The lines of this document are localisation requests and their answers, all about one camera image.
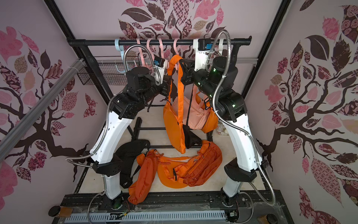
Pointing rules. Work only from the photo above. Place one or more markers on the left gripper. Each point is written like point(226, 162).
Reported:
point(165, 81)

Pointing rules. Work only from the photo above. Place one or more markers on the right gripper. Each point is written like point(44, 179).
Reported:
point(189, 74)

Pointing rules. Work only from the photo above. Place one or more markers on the salmon pink sling bag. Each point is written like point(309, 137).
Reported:
point(195, 115)

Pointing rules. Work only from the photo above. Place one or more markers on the orange strap bag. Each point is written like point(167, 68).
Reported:
point(174, 120)

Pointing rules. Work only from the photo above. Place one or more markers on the dark orange backpack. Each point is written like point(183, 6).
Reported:
point(148, 163)

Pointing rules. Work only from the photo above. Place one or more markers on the bright orange sling bag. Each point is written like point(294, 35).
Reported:
point(210, 118)

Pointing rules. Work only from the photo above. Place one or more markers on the black sling bag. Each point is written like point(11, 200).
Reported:
point(191, 139)

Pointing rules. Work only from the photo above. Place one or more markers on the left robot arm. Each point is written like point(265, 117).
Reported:
point(143, 85)

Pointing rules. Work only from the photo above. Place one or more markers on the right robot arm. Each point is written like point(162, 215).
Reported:
point(213, 72)

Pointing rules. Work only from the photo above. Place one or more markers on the white plastic hook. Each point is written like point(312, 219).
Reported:
point(220, 47)

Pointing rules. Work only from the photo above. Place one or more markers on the pink plastic hook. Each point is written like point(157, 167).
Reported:
point(143, 63)
point(175, 46)
point(161, 47)
point(150, 48)

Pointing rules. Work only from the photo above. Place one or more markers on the light blue plastic hook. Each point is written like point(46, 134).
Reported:
point(120, 49)

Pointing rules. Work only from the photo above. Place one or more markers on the black clothes rack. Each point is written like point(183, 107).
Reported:
point(102, 84)

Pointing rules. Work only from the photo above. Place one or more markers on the brown bottle black cap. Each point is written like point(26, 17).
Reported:
point(60, 211)

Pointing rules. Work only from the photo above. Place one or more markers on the black wire basket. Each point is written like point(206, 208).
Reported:
point(110, 74)

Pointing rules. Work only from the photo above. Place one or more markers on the white slotted cable duct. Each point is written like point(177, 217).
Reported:
point(118, 217)

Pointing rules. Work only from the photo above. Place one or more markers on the grey aluminium rail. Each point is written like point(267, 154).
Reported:
point(14, 136)

